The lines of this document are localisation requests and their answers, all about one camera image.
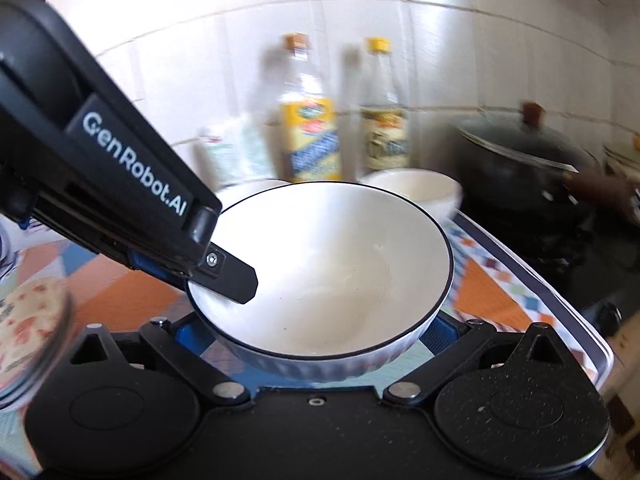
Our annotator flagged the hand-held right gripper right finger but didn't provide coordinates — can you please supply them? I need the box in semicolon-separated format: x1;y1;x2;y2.
382;312;571;407

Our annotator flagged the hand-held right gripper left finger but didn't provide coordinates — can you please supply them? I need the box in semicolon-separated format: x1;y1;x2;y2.
70;312;252;408

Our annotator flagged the white seasoning bag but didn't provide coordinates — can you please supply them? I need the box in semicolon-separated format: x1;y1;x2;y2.
197;115;281;191

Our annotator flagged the colourful patchwork table cloth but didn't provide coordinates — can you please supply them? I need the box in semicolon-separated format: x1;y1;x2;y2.
0;210;616;476

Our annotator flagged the black pot with lid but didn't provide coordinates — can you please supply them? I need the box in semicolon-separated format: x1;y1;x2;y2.
452;101;640;266

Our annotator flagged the black gas stove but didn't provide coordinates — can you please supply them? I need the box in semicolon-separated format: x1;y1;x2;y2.
500;230;640;338

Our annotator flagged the yellow label oil bottle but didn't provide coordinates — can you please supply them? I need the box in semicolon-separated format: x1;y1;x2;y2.
277;32;343;183

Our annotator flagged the clear vinegar bottle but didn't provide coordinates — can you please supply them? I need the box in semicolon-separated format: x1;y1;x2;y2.
357;37;413;173

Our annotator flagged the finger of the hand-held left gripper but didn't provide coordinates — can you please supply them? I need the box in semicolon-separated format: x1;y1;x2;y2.
127;244;258;306

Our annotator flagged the white ribbed bowl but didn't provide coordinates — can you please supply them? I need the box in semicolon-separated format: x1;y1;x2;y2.
186;181;455;383
360;169;463;231
215;179;293;211

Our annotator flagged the pink carrot print plate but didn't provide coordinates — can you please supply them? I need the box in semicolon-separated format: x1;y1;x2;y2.
0;277;76;406

